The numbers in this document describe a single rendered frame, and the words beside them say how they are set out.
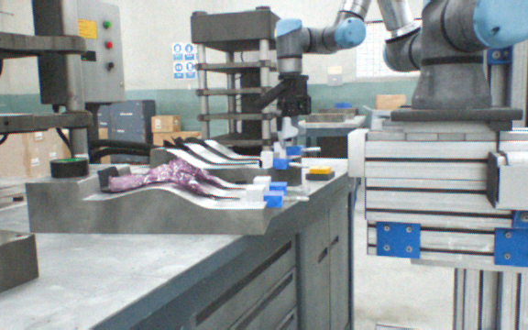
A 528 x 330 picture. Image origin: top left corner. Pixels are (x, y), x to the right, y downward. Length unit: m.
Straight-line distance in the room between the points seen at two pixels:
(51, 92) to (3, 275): 1.23
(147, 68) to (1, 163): 4.18
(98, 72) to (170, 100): 6.54
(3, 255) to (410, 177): 0.72
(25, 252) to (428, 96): 0.75
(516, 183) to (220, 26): 4.71
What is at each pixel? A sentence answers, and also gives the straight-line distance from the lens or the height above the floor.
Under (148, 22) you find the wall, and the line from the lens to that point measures 8.75.
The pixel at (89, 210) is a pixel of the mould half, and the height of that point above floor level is 0.85.
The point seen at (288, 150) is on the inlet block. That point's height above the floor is 0.92.
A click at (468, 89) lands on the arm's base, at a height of 1.07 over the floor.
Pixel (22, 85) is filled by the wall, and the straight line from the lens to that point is 10.23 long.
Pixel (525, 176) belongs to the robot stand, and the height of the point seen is 0.93.
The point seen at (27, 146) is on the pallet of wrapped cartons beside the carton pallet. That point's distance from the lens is 4.99.
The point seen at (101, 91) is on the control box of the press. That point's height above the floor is 1.12.
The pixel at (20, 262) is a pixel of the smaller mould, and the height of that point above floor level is 0.83.
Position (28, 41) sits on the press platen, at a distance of 1.69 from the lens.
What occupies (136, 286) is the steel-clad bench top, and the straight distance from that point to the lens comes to 0.73.
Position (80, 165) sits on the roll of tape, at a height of 0.94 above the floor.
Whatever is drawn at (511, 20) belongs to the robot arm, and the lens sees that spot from 0.85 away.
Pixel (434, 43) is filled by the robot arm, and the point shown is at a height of 1.16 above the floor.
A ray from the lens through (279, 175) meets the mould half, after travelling 1.28.
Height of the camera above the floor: 1.07
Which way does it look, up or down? 8 degrees down
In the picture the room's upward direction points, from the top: 2 degrees counter-clockwise
